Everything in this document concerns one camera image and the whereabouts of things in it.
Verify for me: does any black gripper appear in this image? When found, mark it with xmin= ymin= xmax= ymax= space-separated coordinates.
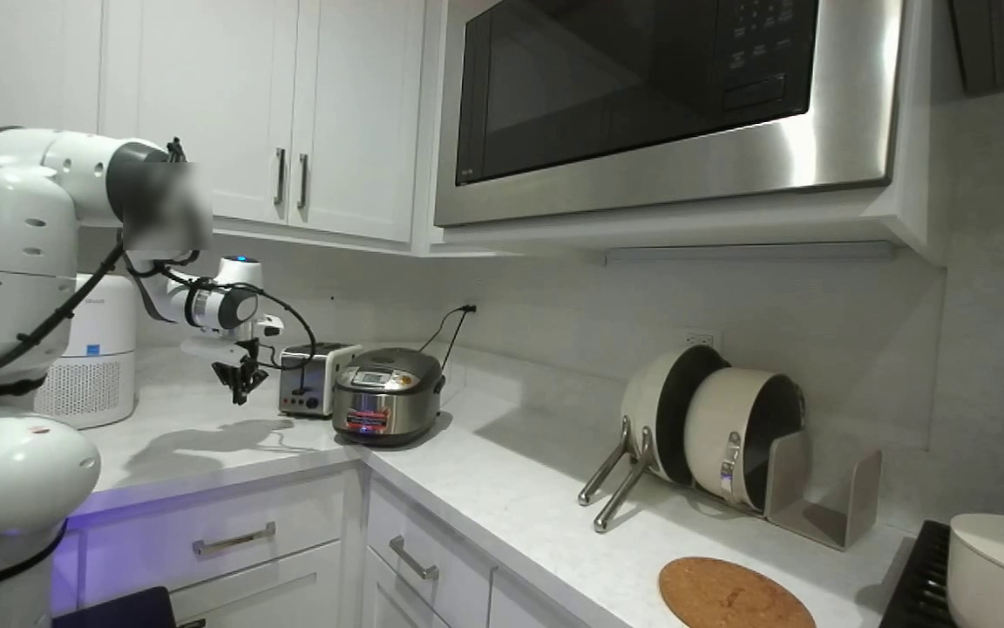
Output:
xmin=214 ymin=338 xmax=275 ymax=409

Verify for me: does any silver toaster with dotted side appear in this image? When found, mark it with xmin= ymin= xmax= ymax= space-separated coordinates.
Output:
xmin=275 ymin=340 xmax=364 ymax=423

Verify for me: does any white air purifier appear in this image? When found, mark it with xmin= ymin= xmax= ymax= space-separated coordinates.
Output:
xmin=33 ymin=273 xmax=144 ymax=433

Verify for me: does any white upper cabinet door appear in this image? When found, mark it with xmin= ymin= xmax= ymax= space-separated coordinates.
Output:
xmin=290 ymin=0 xmax=432 ymax=247
xmin=98 ymin=0 xmax=296 ymax=228

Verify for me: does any white upper cabinet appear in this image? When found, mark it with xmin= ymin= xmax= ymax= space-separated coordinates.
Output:
xmin=0 ymin=0 xmax=103 ymax=138

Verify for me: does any stainless steel microwave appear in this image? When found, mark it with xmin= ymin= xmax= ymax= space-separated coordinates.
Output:
xmin=432 ymin=0 xmax=910 ymax=230

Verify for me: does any round cork trivet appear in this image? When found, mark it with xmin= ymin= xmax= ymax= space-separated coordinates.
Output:
xmin=655 ymin=553 xmax=818 ymax=628

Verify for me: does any grey pan rack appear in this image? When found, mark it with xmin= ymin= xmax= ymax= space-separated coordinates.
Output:
xmin=756 ymin=428 xmax=887 ymax=551

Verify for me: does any black gas stove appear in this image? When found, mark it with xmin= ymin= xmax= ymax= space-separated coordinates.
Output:
xmin=878 ymin=517 xmax=968 ymax=628

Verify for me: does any metal drawer handle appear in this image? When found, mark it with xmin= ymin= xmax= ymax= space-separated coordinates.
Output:
xmin=188 ymin=518 xmax=282 ymax=560
xmin=388 ymin=535 xmax=442 ymax=586

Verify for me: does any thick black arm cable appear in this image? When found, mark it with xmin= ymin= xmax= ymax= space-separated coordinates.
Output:
xmin=0 ymin=136 xmax=188 ymax=405

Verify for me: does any black rice cooker cord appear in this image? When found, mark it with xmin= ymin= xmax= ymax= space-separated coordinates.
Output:
xmin=416 ymin=301 xmax=481 ymax=378

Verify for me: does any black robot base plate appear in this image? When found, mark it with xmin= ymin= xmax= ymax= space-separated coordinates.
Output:
xmin=53 ymin=586 xmax=181 ymax=628

